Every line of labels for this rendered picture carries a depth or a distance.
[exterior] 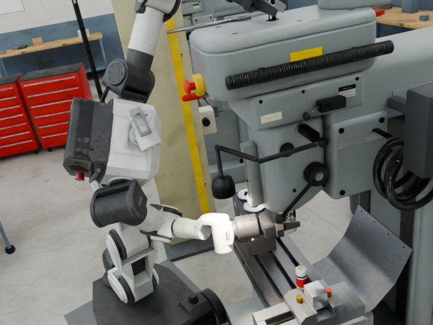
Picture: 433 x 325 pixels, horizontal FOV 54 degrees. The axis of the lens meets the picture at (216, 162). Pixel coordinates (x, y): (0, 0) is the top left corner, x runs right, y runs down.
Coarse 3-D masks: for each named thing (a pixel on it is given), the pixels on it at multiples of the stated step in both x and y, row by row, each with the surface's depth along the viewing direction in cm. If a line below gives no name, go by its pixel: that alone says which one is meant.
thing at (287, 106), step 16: (336, 80) 113; (352, 80) 114; (256, 96) 109; (272, 96) 110; (288, 96) 111; (304, 96) 112; (320, 96) 114; (352, 96) 116; (240, 112) 121; (256, 112) 110; (272, 112) 111; (288, 112) 113; (256, 128) 112
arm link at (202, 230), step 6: (204, 216) 144; (210, 216) 143; (216, 216) 141; (222, 216) 140; (228, 216) 141; (198, 222) 143; (204, 222) 142; (210, 222) 140; (216, 222) 138; (222, 222) 138; (228, 222) 140; (198, 228) 144; (204, 228) 147; (210, 228) 149; (198, 234) 145; (204, 234) 147
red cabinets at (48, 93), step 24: (48, 72) 545; (72, 72) 528; (0, 96) 527; (24, 96) 532; (48, 96) 535; (72, 96) 539; (0, 120) 538; (24, 120) 546; (48, 120) 548; (0, 144) 551; (24, 144) 559; (48, 144) 563
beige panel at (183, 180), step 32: (128, 0) 261; (128, 32) 268; (160, 32) 273; (160, 64) 282; (160, 96) 290; (192, 128) 306; (160, 160) 309; (192, 160) 315; (160, 192) 319; (192, 192) 327
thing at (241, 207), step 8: (240, 192) 184; (240, 200) 180; (240, 208) 175; (248, 208) 172; (256, 208) 171; (264, 208) 171; (256, 216) 168; (256, 240) 173; (264, 240) 174; (272, 240) 175; (248, 248) 174; (256, 248) 175; (264, 248) 176; (272, 248) 176
